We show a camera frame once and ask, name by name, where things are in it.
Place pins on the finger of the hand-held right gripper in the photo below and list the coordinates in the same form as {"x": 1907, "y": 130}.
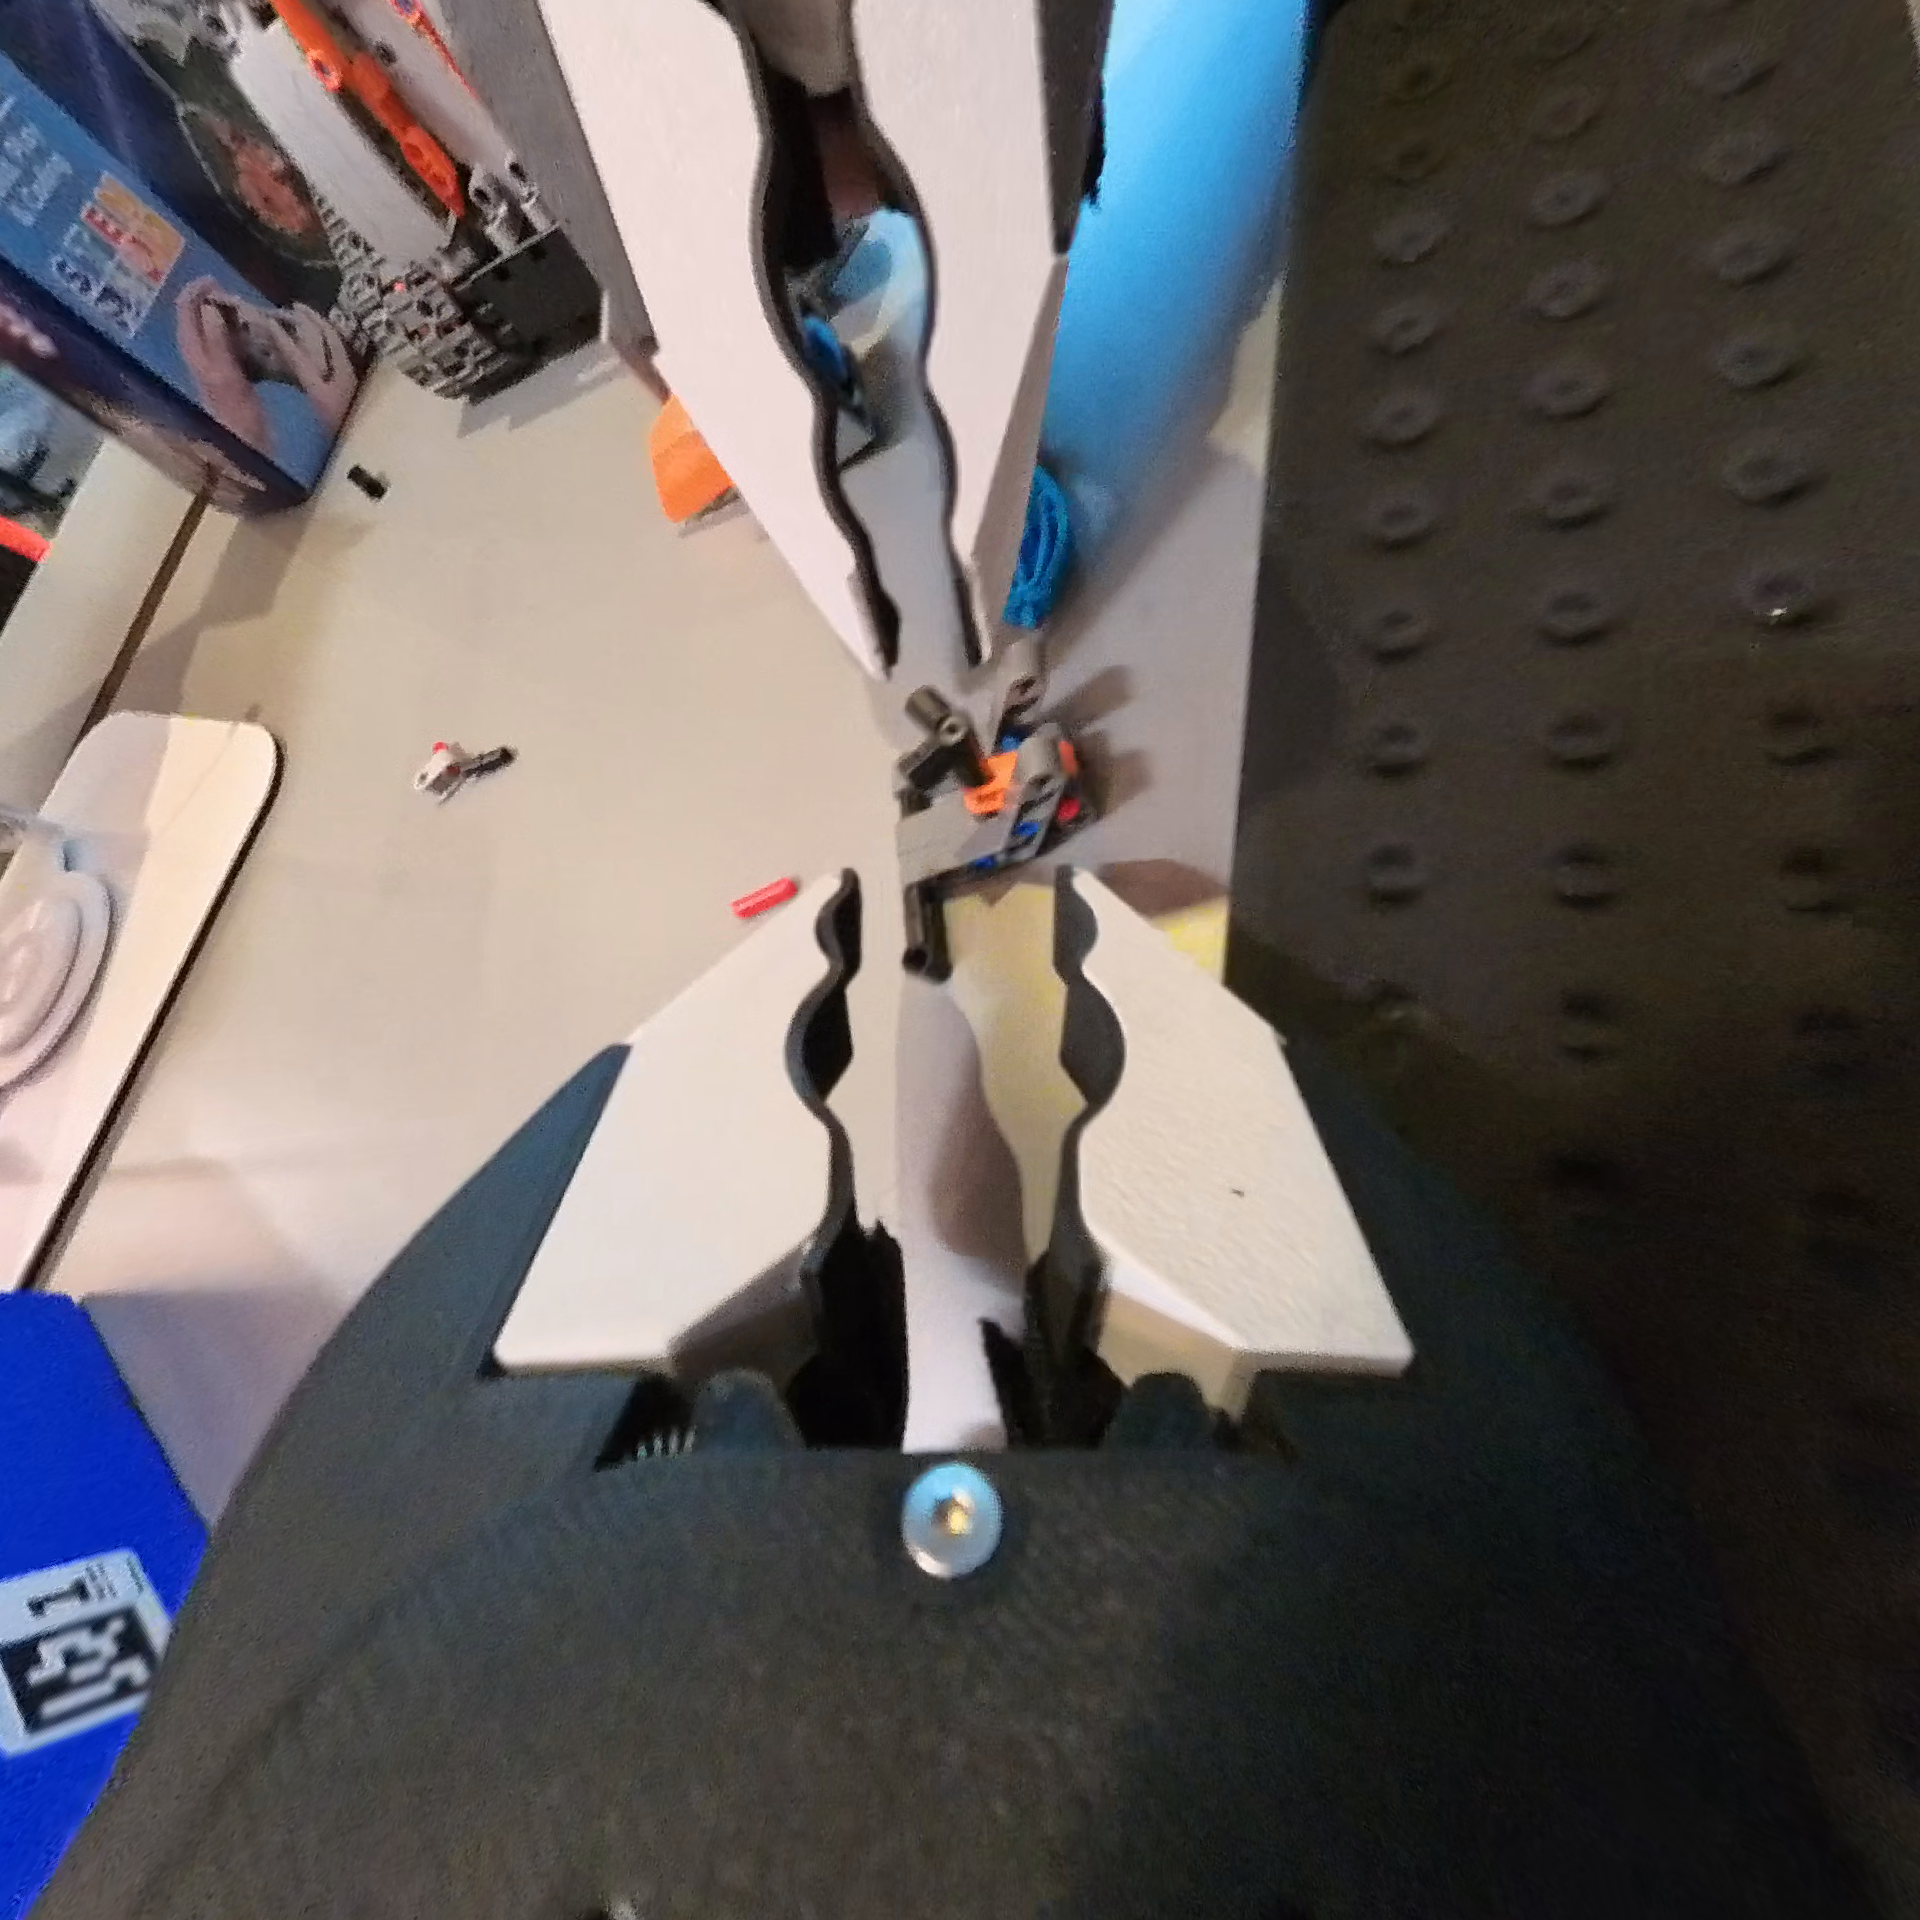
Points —
{"x": 991, "y": 181}
{"x": 674, "y": 196}

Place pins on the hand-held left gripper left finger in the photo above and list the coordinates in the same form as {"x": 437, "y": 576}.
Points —
{"x": 674, "y": 1185}

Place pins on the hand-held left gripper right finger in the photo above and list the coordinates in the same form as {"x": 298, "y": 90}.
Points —
{"x": 1231, "y": 1185}

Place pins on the grey orange brick assembly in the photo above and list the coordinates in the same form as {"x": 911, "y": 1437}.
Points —
{"x": 938, "y": 832}

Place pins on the grey tracked toy robot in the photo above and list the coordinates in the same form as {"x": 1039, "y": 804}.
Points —
{"x": 450, "y": 284}

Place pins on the small red axle pin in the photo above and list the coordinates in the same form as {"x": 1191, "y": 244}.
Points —
{"x": 761, "y": 901}

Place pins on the light blue brick separator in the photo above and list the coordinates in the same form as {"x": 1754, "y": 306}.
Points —
{"x": 1039, "y": 556}

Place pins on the blue robot kit box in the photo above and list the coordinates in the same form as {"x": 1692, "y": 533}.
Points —
{"x": 149, "y": 301}

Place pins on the long black connector pin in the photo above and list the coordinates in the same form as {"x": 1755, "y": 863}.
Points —
{"x": 492, "y": 762}

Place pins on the white connector with red axle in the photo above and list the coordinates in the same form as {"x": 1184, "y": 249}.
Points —
{"x": 437, "y": 774}

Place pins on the white stand base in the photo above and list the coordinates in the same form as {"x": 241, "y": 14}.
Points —
{"x": 164, "y": 839}

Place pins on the blue storage bin with tag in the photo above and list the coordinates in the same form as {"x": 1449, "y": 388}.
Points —
{"x": 75, "y": 1425}

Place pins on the black dimpled mat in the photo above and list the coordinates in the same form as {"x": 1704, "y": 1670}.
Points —
{"x": 1576, "y": 525}

